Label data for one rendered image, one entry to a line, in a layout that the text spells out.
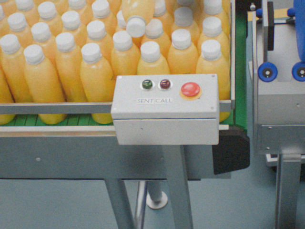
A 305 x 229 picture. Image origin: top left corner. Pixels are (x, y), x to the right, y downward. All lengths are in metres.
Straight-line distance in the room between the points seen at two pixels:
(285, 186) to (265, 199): 0.60
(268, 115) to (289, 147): 0.20
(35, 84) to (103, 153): 0.24
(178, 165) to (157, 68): 0.21
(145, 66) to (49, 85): 0.22
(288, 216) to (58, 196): 0.96
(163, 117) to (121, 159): 0.33
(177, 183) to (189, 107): 0.28
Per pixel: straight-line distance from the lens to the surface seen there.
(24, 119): 1.53
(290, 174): 1.76
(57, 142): 1.49
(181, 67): 1.36
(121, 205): 1.68
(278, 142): 1.65
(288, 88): 1.47
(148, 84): 1.23
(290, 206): 1.88
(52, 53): 1.44
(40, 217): 2.47
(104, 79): 1.37
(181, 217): 1.54
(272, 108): 1.50
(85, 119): 1.49
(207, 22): 1.36
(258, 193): 2.41
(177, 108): 1.20
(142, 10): 1.33
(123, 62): 1.37
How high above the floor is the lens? 1.98
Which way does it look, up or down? 48 degrees down
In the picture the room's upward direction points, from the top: 10 degrees counter-clockwise
